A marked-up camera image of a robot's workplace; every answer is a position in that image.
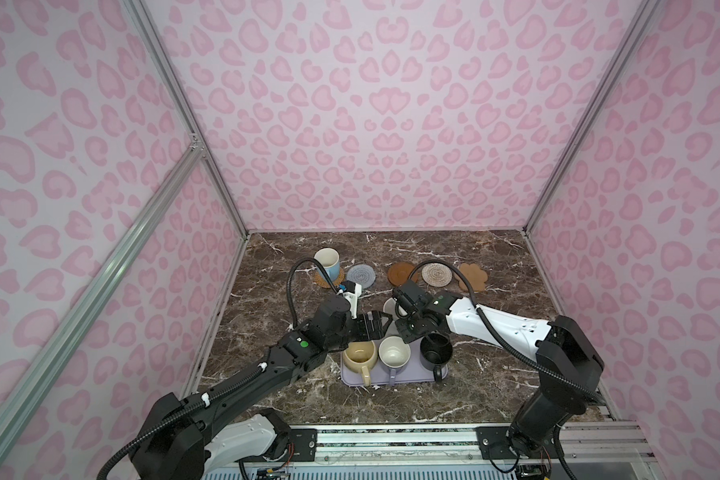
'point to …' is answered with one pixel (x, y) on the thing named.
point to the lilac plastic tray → (413, 372)
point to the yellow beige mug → (360, 357)
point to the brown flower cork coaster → (476, 276)
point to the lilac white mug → (394, 354)
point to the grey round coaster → (362, 274)
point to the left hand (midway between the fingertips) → (384, 316)
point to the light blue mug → (330, 260)
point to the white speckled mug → (390, 308)
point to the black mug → (436, 350)
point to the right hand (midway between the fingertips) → (405, 329)
